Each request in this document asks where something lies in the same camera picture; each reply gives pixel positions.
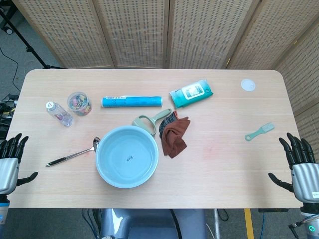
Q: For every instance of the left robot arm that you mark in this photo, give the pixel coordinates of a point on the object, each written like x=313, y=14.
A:
x=3, y=210

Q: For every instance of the small clear plastic bottle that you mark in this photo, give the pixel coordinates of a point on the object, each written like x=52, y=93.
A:
x=61, y=115

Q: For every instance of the teal wet wipes pack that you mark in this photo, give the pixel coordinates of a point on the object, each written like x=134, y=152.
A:
x=192, y=93

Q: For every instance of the light blue plastic basin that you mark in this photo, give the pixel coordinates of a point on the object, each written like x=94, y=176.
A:
x=127, y=159

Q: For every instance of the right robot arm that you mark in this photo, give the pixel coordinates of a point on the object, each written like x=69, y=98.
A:
x=310, y=221

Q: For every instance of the brown microfibre cloth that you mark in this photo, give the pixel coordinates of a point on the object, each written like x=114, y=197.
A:
x=175, y=139

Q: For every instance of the metal ladle black handle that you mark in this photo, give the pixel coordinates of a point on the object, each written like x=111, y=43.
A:
x=72, y=156

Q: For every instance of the white round lid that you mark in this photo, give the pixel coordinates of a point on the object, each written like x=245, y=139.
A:
x=248, y=84

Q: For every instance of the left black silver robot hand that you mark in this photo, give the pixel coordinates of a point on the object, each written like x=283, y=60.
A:
x=8, y=171

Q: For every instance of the small green brush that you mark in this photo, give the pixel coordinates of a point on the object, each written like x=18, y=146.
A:
x=261, y=130

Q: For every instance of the black tripod stand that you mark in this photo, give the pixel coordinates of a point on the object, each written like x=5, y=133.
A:
x=27, y=46

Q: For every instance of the grey blue robot torso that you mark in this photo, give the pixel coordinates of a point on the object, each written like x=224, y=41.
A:
x=152, y=224

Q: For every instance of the wooden folding screen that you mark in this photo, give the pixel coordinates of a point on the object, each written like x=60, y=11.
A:
x=139, y=32

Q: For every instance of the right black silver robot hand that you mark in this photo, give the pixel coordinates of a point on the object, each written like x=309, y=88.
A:
x=305, y=179

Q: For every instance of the blue cling wrap roll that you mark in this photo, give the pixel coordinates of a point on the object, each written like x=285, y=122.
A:
x=132, y=101

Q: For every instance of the clear jar of colourful clips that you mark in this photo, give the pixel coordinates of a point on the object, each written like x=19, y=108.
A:
x=79, y=104

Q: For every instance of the dark grey striped cloth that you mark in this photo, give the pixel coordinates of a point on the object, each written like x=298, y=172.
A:
x=167, y=123

